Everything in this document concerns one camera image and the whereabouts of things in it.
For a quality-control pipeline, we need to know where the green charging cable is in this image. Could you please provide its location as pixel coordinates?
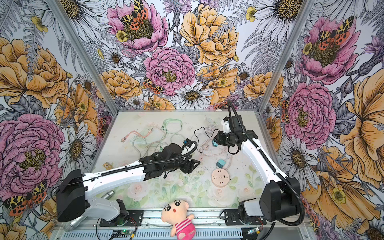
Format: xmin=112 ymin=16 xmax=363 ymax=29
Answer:
xmin=131 ymin=118 xmax=185 ymax=151

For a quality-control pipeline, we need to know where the teal adapter with white cable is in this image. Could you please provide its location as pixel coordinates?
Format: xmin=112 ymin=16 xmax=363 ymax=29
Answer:
xmin=216 ymin=159 xmax=226 ymax=169

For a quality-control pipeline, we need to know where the round pink socket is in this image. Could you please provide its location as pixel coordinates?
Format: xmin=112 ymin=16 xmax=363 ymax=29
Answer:
xmin=211 ymin=168 xmax=230 ymax=188

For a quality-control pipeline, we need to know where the pink charging cable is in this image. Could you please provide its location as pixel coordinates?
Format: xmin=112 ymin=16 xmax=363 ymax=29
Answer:
xmin=120 ymin=128 xmax=154 ymax=143

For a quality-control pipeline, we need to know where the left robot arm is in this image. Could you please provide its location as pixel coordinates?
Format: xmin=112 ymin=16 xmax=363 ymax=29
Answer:
xmin=56 ymin=139 xmax=200 ymax=223

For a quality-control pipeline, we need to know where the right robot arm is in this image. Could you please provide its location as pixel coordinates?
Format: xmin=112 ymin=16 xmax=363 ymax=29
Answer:
xmin=214 ymin=116 xmax=305 ymax=227

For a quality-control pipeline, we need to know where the plush doll pink dress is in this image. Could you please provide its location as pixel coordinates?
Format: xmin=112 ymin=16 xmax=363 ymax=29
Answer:
xmin=161 ymin=200 xmax=196 ymax=240

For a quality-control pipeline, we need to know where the small yellow tag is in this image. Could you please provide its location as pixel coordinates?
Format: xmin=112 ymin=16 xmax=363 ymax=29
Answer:
xmin=103 ymin=162 xmax=114 ymax=170

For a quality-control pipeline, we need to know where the silver microphone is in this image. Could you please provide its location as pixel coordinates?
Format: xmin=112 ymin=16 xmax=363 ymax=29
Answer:
xmin=63 ymin=190 xmax=115 ymax=232

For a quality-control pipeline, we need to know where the white coiled cable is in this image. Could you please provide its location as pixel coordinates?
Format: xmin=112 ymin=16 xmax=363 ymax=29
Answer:
xmin=203 ymin=115 xmax=220 ymax=136

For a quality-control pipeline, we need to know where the pink socket cord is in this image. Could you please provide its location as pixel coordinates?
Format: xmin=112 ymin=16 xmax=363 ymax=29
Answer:
xmin=197 ymin=137 xmax=233 ymax=172

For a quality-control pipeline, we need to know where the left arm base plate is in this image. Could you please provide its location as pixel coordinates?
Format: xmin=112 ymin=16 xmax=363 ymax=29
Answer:
xmin=99 ymin=210 xmax=144 ymax=227

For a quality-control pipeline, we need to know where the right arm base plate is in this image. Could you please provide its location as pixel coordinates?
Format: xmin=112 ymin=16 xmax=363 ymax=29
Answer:
xmin=220 ymin=209 xmax=267 ymax=226

